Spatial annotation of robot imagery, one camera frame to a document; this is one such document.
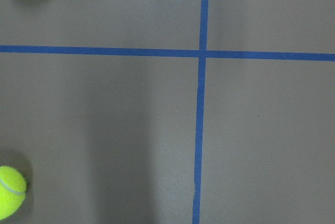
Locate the yellow tennis ball near tablets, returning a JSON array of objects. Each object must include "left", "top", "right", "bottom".
[{"left": 1, "top": 166, "right": 27, "bottom": 220}]

